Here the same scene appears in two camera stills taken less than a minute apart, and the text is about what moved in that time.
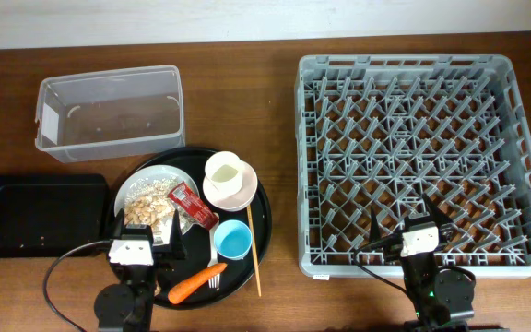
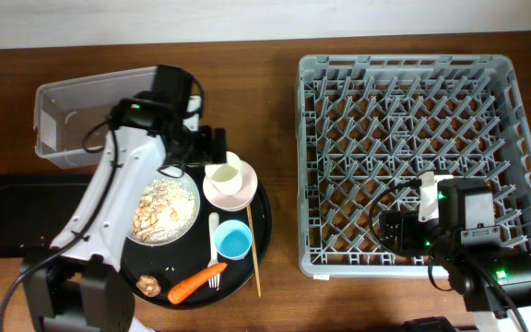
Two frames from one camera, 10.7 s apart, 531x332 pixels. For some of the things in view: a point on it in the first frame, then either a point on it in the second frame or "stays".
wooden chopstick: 254,251 stays
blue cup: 232,240 stays
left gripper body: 152,258 to 197,148
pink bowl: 236,202 stays
